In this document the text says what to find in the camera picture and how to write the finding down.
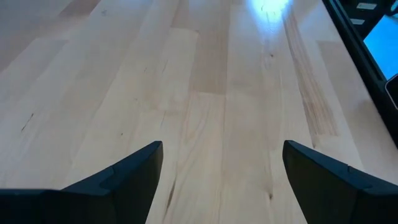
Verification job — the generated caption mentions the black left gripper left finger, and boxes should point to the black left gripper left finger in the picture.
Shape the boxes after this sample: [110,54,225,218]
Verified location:
[0,140,164,224]

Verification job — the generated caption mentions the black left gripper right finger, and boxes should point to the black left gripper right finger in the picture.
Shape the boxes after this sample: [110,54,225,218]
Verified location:
[282,139,398,224]

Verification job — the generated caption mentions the black frame crossbar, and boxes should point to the black frame crossbar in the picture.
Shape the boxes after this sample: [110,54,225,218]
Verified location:
[322,0,398,150]

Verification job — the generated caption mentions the silver frame bracket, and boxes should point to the silver frame bracket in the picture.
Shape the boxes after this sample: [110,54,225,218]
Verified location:
[350,2,377,26]

